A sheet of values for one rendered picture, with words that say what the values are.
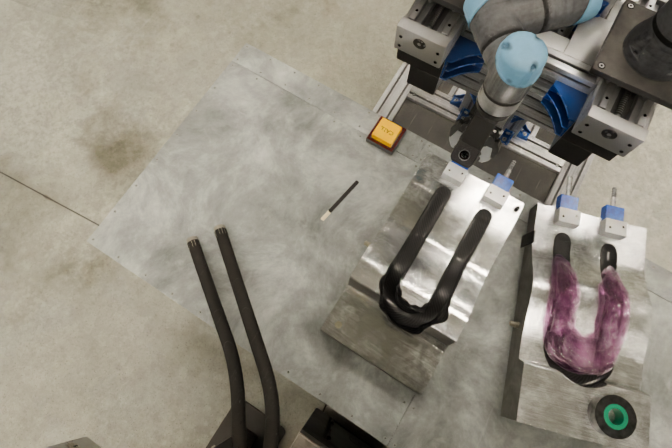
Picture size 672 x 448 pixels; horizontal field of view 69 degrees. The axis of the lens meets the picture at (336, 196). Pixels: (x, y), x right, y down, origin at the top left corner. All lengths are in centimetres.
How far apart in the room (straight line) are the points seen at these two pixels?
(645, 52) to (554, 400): 77
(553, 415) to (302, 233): 68
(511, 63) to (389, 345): 65
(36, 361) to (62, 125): 103
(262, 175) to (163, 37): 147
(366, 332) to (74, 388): 139
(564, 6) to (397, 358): 76
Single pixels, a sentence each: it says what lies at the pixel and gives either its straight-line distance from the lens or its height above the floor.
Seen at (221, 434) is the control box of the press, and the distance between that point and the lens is 206.
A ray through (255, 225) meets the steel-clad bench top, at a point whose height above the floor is 80.
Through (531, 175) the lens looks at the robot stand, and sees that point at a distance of 206.
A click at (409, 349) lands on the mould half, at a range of 116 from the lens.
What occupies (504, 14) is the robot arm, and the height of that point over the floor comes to 134.
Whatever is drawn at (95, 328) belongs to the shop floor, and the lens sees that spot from 224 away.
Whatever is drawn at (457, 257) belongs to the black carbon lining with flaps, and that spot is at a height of 88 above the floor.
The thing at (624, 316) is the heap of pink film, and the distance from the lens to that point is 125.
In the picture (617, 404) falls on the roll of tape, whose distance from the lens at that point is 119.
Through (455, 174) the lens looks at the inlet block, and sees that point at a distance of 120.
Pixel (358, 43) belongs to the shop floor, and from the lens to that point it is 249.
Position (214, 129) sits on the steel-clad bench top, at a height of 80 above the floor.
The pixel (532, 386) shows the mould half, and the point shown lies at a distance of 116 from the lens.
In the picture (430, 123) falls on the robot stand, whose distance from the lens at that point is 206.
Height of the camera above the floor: 201
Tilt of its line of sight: 71 degrees down
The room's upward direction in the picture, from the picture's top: 3 degrees counter-clockwise
